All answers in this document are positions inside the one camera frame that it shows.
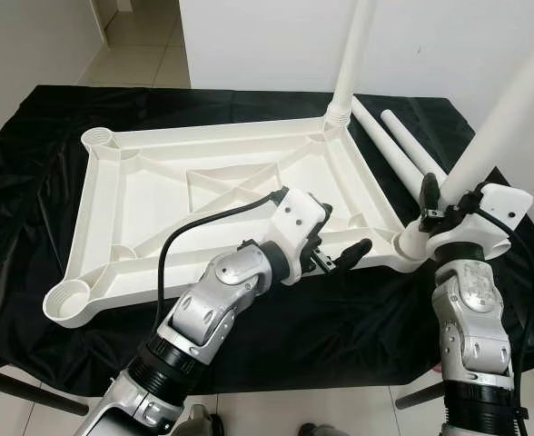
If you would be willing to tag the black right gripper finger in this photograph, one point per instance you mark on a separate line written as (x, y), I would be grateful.
(430, 198)

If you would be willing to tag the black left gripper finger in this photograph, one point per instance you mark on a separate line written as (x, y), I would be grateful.
(351, 254)
(326, 216)

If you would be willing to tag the white plastic children table top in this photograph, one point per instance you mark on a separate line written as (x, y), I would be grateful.
(140, 200)

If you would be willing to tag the dark grey metal table leg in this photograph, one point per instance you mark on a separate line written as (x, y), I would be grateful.
(31, 392)
(421, 393)

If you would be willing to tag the black robot right foot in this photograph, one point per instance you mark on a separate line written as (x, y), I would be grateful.
(319, 430)

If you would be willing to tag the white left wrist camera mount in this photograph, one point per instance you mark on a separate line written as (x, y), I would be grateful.
(299, 222)

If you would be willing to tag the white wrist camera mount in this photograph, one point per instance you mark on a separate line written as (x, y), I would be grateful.
(299, 222)
(503, 204)

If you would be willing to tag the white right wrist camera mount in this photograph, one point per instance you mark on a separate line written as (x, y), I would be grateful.
(503, 204)

